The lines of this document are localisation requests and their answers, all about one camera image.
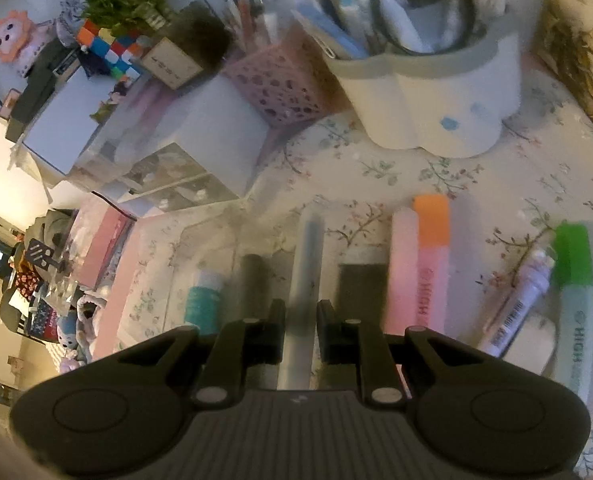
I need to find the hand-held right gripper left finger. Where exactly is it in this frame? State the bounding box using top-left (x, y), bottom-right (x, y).
top-left (96, 299), bottom-right (287, 408)

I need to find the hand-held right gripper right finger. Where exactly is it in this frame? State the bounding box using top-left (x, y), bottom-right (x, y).
top-left (316, 299), bottom-right (497, 408)

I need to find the white teal glue stick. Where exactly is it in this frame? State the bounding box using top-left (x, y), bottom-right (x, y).
top-left (184, 267), bottom-right (226, 336)

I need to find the clear plastic drawer tray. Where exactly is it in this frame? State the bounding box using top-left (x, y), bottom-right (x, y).
top-left (166, 207), bottom-right (287, 346)

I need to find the orange cap pink highlighter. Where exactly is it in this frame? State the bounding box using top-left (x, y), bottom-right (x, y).
top-left (412, 194), bottom-right (451, 336)

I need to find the green cap highlighter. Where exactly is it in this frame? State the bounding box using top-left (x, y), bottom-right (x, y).
top-left (546, 222), bottom-right (593, 406)

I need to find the floral tablecloth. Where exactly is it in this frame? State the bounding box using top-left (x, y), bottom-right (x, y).
top-left (91, 67), bottom-right (593, 480)

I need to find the white ballpoint pen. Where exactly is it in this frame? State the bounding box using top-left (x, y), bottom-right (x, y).
top-left (476, 247), bottom-right (556, 358)

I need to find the pink flat box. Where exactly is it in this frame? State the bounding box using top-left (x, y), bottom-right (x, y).
top-left (69, 207), bottom-right (134, 291)

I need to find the blue white plush toy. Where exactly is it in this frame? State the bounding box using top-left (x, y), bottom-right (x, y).
top-left (56, 315), bottom-right (84, 356)

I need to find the white eraser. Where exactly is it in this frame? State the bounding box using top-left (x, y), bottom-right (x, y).
top-left (506, 312), bottom-right (559, 376)

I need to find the white desktop drawer organizer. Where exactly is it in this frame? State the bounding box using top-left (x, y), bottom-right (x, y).
top-left (66, 80), bottom-right (270, 211)

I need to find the white flower-shaped pen holder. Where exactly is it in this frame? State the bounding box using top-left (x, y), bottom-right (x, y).
top-left (323, 35), bottom-right (522, 158)

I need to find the pink perforated pen holder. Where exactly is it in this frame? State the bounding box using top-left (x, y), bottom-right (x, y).
top-left (224, 25), bottom-right (349, 128)

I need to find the glass vase with sign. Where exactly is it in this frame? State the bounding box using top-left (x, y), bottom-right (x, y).
top-left (139, 0), bottom-right (234, 91)

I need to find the white storage box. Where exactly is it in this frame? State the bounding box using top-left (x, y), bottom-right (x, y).
top-left (21, 67), bottom-right (122, 173)

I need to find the bunch of blue white pens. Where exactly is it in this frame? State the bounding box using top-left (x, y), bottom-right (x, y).
top-left (291, 0), bottom-right (507, 61)

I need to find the bunch of clear pink pens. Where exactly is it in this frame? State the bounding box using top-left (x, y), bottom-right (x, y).
top-left (215, 0), bottom-right (282, 53)

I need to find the multicoloured cube puzzle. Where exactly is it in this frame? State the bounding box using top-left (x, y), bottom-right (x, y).
top-left (74, 19), bottom-right (147, 81)

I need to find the black rim magnifying glass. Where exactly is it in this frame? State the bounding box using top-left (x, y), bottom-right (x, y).
top-left (370, 0), bottom-right (477, 56)

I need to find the dark green box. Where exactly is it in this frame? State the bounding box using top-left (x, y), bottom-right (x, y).
top-left (6, 40), bottom-right (84, 141)

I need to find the grey plush toy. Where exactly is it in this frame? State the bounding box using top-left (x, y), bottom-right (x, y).
top-left (54, 0), bottom-right (90, 46)

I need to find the orange mane lion plush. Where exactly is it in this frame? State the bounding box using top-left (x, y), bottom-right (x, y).
top-left (0, 10), bottom-right (44, 78)

